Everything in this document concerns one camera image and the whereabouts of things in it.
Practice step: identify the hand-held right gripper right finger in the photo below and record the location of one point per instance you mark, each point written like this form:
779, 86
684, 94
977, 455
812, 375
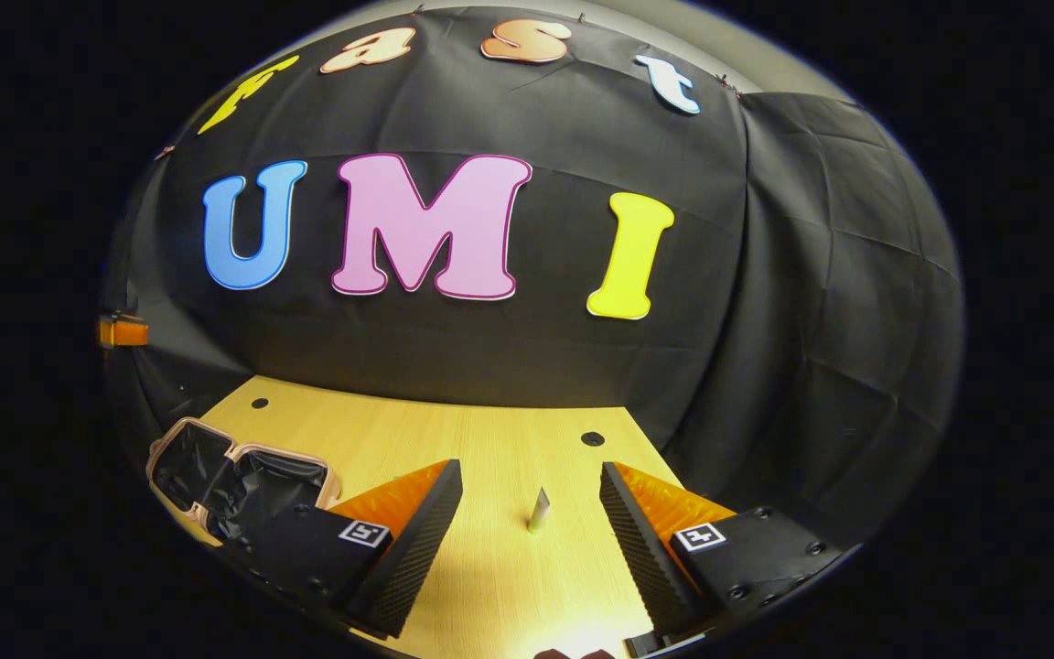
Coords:
641, 558

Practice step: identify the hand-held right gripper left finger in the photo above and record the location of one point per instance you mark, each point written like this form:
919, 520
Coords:
417, 549

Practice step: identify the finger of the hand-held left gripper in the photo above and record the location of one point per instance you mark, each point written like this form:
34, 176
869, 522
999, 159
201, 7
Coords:
124, 333

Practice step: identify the white green skin care tube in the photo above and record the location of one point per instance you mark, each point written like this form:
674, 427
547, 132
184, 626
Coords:
539, 513

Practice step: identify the small pink suitcase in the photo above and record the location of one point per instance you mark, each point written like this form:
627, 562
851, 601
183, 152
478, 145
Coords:
207, 467

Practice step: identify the black backdrop cloth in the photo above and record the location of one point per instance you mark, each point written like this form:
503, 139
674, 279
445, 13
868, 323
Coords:
536, 366

